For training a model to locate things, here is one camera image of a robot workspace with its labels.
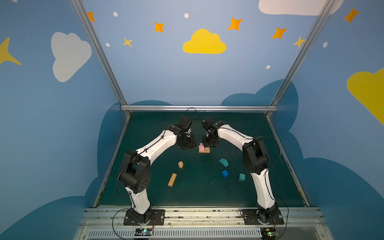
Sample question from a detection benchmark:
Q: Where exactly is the pink wood block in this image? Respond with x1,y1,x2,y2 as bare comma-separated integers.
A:
199,143,205,153

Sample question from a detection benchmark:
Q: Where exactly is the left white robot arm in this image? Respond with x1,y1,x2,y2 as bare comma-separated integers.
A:
118,123,196,225

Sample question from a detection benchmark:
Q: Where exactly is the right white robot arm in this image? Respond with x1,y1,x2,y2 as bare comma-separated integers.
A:
202,118,284,225

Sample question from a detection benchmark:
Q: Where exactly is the teal house-shaped block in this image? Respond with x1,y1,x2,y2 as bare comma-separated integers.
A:
219,159,229,167

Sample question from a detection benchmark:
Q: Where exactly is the blue cube block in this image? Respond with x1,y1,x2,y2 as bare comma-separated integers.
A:
222,170,229,178

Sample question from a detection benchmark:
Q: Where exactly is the long natural wood block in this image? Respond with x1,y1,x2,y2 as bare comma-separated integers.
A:
168,173,177,187

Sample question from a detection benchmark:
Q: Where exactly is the small teal block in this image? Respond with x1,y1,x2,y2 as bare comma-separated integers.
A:
239,174,246,182

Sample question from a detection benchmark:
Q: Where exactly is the left controller board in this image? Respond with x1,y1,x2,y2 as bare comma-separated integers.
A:
134,228,154,238

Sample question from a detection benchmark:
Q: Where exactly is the controller board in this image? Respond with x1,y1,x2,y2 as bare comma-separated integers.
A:
260,228,278,240
134,228,154,238

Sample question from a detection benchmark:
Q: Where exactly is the right controller board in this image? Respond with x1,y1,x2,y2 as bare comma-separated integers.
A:
260,228,278,240

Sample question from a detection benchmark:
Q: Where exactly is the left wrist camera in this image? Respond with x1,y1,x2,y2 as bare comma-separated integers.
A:
176,116,192,133

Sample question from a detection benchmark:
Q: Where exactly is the back aluminium frame rail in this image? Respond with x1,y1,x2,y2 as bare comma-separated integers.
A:
121,105,278,112

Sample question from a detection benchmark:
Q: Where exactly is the left aluminium frame post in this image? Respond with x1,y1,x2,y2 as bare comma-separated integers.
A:
71,0,127,107

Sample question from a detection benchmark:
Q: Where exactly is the aluminium frame post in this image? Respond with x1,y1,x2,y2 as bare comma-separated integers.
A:
71,0,127,107
270,0,336,110

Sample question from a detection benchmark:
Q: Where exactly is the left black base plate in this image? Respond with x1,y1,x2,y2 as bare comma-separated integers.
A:
123,209,165,226

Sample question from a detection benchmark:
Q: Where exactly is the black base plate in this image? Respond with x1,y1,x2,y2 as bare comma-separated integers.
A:
123,209,165,226
241,209,285,225

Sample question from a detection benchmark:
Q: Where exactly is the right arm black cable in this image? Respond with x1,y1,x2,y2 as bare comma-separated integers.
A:
271,194,289,238

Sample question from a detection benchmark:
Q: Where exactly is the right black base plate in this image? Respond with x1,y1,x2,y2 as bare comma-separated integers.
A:
241,209,285,225

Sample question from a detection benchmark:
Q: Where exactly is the front aluminium rail bed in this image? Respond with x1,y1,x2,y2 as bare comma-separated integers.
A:
74,207,334,240

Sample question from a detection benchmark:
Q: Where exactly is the right aluminium frame post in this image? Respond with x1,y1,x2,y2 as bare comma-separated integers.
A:
270,0,336,110

